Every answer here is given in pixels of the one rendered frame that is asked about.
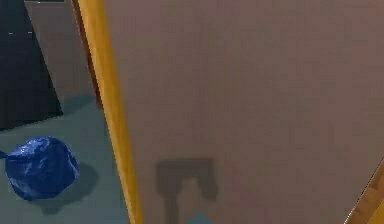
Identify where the blue garbage bag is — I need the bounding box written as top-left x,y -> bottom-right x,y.
0,135 -> 81,202

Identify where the black cabinet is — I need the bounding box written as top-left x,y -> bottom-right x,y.
0,0 -> 64,131

